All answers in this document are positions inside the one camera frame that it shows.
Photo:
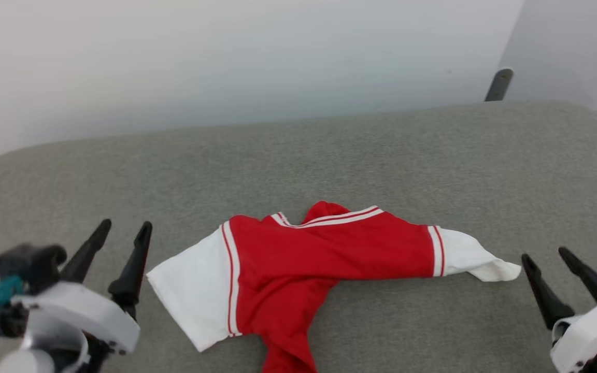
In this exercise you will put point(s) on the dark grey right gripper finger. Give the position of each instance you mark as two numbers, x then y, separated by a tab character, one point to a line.
591	280
546	295

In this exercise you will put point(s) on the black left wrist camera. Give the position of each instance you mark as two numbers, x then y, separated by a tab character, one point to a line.
31	264

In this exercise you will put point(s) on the grey metal wall strip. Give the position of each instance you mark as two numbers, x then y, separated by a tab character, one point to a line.
499	85

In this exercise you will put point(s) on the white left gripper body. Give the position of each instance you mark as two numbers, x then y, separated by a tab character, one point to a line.
86	311

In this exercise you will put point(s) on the red and white shirt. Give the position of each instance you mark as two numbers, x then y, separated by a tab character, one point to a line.
303	259

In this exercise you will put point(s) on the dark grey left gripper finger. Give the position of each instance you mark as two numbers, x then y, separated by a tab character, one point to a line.
133	274
87	256

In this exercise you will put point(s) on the grey fabric panel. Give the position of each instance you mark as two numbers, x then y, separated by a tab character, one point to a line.
381	150

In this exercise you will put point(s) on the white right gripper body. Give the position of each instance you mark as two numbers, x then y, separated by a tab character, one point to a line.
594	331

